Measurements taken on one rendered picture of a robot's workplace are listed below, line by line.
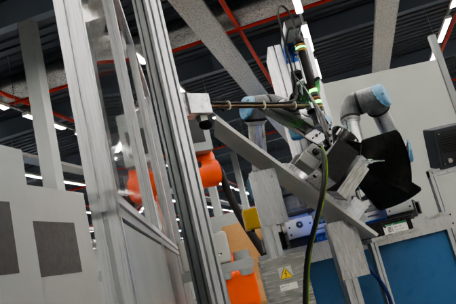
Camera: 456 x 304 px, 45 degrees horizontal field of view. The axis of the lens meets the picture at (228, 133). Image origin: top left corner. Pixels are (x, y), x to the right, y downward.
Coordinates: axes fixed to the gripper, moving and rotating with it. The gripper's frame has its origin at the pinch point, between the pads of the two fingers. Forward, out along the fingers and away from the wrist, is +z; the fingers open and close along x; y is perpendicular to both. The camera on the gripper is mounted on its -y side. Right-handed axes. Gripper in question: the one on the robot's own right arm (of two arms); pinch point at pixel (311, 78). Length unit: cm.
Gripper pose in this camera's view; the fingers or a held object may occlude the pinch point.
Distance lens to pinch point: 230.4
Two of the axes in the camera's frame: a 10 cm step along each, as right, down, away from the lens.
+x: -9.5, 1.7, -2.6
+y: 2.4, 9.4, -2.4
